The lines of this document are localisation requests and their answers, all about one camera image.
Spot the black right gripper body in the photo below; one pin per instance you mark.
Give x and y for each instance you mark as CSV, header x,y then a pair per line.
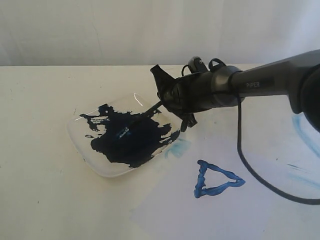
x,y
191,93

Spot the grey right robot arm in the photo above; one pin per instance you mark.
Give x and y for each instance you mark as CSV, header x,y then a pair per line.
x,y
221,85

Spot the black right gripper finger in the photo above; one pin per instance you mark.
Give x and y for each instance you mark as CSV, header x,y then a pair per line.
x,y
163,80
188,121

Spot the white square paint plate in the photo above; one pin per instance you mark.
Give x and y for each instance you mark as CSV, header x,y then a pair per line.
x,y
111,146

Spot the black paintbrush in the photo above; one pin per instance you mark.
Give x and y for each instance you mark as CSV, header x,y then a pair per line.
x,y
133,124

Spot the white paper sheet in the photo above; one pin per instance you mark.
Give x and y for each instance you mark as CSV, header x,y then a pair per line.
x,y
209,195

